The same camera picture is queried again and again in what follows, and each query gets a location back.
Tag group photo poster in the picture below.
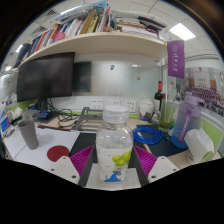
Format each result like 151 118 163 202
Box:
184 66 224 116

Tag green tinted glass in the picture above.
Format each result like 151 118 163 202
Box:
159 99 176 133

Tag black cables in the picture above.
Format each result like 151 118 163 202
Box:
46 99 81 128

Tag black computer monitor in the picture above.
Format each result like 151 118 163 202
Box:
16 51 76 113

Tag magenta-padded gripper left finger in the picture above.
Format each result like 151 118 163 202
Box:
49 144 99 188

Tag clear plastic box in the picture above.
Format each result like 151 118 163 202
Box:
22 109 40 121

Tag white wall power outlet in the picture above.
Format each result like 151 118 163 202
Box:
106 98 122 108
124 99 138 113
90 98 104 110

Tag purple hanging banner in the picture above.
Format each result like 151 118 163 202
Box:
166 40 186 80

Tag white tissue stack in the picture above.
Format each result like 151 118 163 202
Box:
6 106 24 125

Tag small blue box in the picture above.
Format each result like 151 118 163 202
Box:
37 109 53 120

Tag white tissue pack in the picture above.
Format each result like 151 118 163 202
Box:
184 127 215 166

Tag grey metal laptop stand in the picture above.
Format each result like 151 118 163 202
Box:
70 106 105 132

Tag dark wine bottle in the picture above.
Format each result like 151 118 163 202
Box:
153 80 165 113

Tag large purple water bottle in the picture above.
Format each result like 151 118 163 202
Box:
170 91 205 150

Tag black desk mat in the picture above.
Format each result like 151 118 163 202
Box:
68 123 189 158

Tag wall shelf with books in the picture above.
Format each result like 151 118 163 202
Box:
13 0 171 69

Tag clear plastic drink bottle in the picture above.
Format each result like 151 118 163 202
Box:
95 104 134 184

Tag coiled blue cable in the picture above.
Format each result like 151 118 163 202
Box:
132 125 169 146

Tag flat round red coaster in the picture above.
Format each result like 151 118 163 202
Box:
46 145 71 163

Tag white jar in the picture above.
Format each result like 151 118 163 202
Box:
138 99 155 121

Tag grey cup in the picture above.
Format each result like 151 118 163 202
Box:
17 118 40 151

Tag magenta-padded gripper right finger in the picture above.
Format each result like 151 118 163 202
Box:
128 144 180 188

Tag white paper sheets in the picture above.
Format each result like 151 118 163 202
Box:
3 127 81 171

